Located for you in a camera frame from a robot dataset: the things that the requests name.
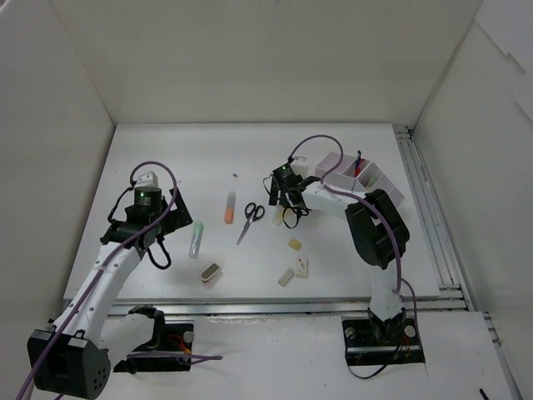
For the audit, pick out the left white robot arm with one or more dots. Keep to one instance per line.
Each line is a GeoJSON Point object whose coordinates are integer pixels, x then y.
{"type": "Point", "coordinates": [73, 357]}

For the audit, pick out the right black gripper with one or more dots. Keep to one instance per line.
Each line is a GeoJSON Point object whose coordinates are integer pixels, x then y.
{"type": "Point", "coordinates": [281, 193]}

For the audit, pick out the tan eraser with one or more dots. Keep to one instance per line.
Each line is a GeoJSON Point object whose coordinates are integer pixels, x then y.
{"type": "Point", "coordinates": [294, 244]}

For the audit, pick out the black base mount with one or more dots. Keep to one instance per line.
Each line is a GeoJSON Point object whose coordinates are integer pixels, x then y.
{"type": "Point", "coordinates": [370, 342]}
{"type": "Point", "coordinates": [168, 337]}

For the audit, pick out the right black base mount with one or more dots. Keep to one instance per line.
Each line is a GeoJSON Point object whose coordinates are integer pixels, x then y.
{"type": "Point", "coordinates": [370, 342]}

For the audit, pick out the red gel pen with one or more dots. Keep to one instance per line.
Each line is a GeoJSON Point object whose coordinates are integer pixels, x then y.
{"type": "Point", "coordinates": [361, 166]}

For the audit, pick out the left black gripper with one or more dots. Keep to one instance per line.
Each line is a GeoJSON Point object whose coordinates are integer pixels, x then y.
{"type": "Point", "coordinates": [179, 211]}

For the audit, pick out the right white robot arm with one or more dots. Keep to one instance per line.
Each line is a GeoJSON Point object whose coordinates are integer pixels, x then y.
{"type": "Point", "coordinates": [378, 232]}

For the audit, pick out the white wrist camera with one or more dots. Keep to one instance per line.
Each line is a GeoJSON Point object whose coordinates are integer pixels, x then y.
{"type": "Point", "coordinates": [300, 166]}
{"type": "Point", "coordinates": [146, 180]}

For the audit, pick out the yellow pastel highlighter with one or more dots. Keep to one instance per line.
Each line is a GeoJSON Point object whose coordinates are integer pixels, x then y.
{"type": "Point", "coordinates": [372, 180]}

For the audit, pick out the purple divided organizer box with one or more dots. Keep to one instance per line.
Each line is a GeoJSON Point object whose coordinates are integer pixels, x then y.
{"type": "Point", "coordinates": [343, 176]}

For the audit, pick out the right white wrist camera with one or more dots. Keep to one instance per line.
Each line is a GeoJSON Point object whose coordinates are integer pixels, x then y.
{"type": "Point", "coordinates": [300, 166]}

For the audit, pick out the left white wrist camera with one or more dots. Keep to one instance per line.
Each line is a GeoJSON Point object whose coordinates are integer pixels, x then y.
{"type": "Point", "coordinates": [146, 180]}

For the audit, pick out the blue ballpoint pen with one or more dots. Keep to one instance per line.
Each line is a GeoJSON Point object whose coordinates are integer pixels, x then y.
{"type": "Point", "coordinates": [358, 162]}

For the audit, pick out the orange highlighter marker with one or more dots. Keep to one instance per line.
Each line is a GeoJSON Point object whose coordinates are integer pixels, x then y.
{"type": "Point", "coordinates": [230, 207]}

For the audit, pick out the black handled scissors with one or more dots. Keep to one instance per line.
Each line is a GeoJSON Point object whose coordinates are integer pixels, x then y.
{"type": "Point", "coordinates": [253, 213]}

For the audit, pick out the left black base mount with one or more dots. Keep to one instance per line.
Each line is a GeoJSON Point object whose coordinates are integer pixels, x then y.
{"type": "Point", "coordinates": [168, 337]}

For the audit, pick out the white eraser with label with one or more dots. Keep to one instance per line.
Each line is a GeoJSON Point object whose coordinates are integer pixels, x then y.
{"type": "Point", "coordinates": [302, 267]}

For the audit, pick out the grey white eraser block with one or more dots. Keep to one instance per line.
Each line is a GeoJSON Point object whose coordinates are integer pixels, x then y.
{"type": "Point", "coordinates": [286, 277]}

